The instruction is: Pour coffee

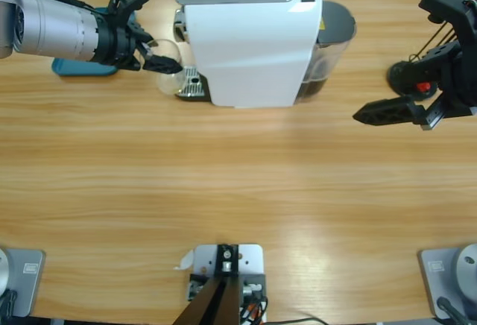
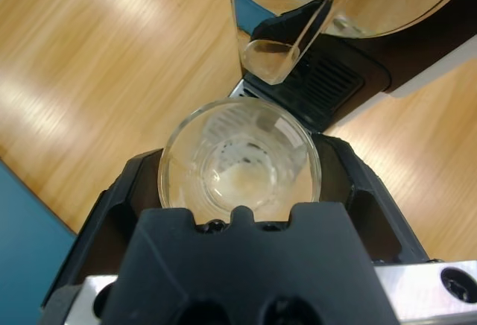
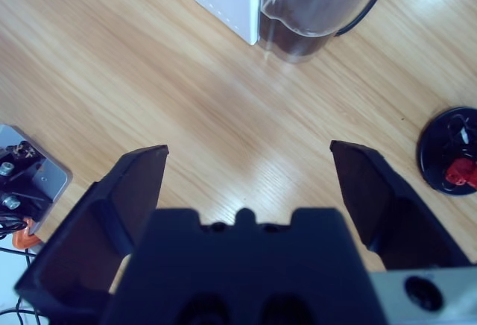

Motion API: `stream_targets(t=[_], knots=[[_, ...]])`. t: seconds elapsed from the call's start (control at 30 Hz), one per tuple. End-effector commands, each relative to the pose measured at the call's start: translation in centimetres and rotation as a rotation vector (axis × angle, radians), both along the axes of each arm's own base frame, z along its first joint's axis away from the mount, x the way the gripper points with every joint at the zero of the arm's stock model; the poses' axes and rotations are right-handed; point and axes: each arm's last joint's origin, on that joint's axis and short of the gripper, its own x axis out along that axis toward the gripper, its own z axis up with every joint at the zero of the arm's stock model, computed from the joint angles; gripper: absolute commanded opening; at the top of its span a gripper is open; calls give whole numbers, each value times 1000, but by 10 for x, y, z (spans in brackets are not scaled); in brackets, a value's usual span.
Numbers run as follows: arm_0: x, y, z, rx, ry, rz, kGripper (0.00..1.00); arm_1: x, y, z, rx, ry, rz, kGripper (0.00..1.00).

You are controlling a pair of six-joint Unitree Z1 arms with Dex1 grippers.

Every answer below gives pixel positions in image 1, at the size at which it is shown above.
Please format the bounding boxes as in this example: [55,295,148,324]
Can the metal grate drip tray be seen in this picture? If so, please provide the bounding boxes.
[174,64,212,103]

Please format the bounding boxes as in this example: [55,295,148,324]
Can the white mount block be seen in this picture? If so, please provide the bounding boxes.
[185,243,269,324]

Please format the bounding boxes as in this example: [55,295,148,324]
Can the thin black cable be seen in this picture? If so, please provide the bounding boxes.
[268,316,325,325]

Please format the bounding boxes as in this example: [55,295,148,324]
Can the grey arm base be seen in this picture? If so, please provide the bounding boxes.
[0,247,47,318]
[417,242,477,321]

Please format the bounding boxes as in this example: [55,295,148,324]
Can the black base cable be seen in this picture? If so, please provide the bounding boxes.
[0,289,19,318]
[436,297,469,325]

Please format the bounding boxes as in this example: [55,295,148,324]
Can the white paper tag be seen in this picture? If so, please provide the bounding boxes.
[173,249,195,272]

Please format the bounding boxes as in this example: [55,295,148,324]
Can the clear water tank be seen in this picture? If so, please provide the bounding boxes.
[296,0,358,103]

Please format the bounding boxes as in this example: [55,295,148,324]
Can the clear glass cup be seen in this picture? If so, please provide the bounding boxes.
[155,37,186,97]

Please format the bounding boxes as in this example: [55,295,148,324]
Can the black clamp bracket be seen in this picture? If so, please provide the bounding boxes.
[188,273,268,302]

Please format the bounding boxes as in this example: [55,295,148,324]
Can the teal plastic tray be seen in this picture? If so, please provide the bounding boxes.
[51,6,139,78]

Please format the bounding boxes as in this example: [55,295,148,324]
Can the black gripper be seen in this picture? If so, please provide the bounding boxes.
[353,41,477,132]
[91,10,183,76]

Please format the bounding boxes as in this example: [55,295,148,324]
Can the black capsule holder with rods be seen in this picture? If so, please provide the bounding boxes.
[387,22,458,101]

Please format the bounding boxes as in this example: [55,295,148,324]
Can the dark camera post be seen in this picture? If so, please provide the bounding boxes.
[173,243,241,325]

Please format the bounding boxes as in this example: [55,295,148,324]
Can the white capsule coffee machine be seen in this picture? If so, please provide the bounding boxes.
[173,0,323,110]

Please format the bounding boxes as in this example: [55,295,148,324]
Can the black cable bundle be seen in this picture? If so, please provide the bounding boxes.
[238,297,269,325]

